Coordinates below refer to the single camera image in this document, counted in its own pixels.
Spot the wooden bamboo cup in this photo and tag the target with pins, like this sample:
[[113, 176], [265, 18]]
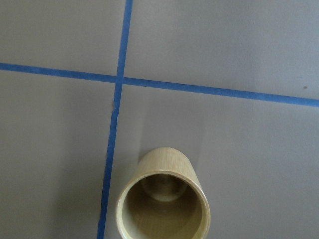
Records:
[[163, 200]]

